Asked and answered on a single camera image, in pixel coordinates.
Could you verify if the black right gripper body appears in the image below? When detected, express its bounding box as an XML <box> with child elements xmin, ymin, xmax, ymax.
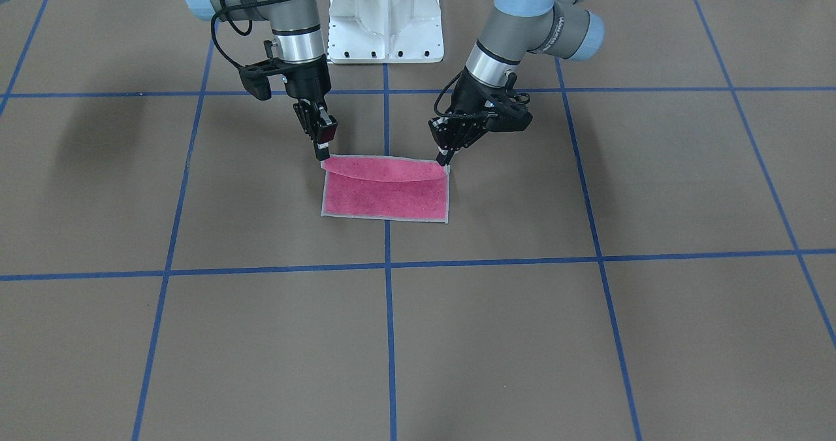
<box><xmin>281</xmin><ymin>57</ymin><xmax>331</xmax><ymax>104</ymax></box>

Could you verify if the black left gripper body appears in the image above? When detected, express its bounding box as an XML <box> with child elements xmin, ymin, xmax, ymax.
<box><xmin>428</xmin><ymin>70</ymin><xmax>506</xmax><ymax>150</ymax></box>

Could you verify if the pink grey towel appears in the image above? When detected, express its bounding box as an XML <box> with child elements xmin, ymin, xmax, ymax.
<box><xmin>320</xmin><ymin>155</ymin><xmax>450</xmax><ymax>223</ymax></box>

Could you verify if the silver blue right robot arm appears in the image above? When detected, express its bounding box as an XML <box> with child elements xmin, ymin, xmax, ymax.
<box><xmin>184</xmin><ymin>0</ymin><xmax>338</xmax><ymax>161</ymax></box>

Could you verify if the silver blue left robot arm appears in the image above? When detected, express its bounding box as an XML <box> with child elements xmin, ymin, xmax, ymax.
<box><xmin>428</xmin><ymin>0</ymin><xmax>605</xmax><ymax>167</ymax></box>

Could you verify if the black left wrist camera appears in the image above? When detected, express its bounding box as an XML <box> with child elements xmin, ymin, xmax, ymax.
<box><xmin>485</xmin><ymin>90</ymin><xmax>534</xmax><ymax>133</ymax></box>

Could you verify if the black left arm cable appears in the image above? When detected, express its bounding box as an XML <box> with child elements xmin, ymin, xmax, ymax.
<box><xmin>434</xmin><ymin>69</ymin><xmax>523</xmax><ymax>118</ymax></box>

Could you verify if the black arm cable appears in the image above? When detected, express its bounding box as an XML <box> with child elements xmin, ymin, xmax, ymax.
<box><xmin>210</xmin><ymin>0</ymin><xmax>321</xmax><ymax>69</ymax></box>
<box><xmin>434</xmin><ymin>69</ymin><xmax>523</xmax><ymax>118</ymax></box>

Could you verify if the white pedestal column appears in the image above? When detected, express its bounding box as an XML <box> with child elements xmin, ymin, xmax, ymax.
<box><xmin>327</xmin><ymin>0</ymin><xmax>445</xmax><ymax>64</ymax></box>

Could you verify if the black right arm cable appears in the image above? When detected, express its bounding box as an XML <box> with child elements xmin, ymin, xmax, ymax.
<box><xmin>210</xmin><ymin>0</ymin><xmax>321</xmax><ymax>69</ymax></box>

